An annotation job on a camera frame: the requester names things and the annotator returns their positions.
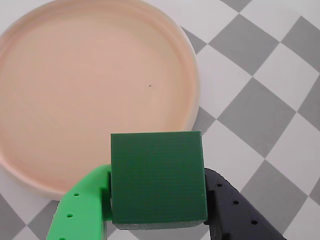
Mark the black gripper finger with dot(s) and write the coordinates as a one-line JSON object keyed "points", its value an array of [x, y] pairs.
{"points": [[235, 217]]}

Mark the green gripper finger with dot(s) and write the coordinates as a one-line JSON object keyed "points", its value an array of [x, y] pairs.
{"points": [[80, 207]]}

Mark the dark green cube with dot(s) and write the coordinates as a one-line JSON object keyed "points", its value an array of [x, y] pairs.
{"points": [[157, 177]]}

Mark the peach round plate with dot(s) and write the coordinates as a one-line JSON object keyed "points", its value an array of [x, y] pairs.
{"points": [[82, 95]]}

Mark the grey white checkerboard mat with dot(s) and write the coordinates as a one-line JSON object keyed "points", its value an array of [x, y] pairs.
{"points": [[262, 112]]}

